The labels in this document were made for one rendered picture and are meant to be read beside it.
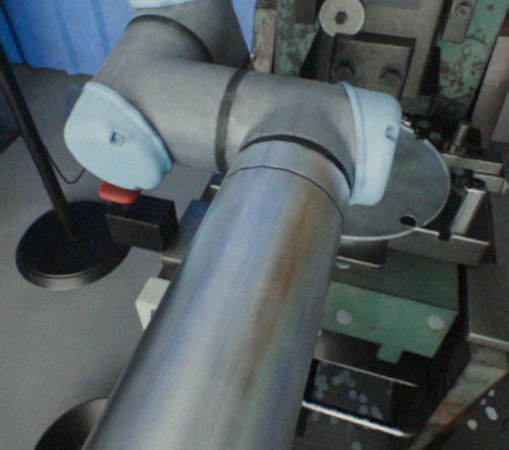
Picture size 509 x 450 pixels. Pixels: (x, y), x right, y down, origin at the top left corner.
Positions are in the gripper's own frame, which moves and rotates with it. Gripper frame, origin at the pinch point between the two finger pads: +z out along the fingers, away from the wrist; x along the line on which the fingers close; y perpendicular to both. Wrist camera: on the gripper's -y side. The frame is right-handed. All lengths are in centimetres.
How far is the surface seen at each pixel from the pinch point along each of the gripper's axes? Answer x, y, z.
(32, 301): -67, -65, 61
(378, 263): 5.6, 15.8, 3.4
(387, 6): 24.2, -2.5, -14.4
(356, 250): 4.7, 12.9, 3.1
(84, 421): -61, -20, 59
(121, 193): -16.7, -14.6, -2.0
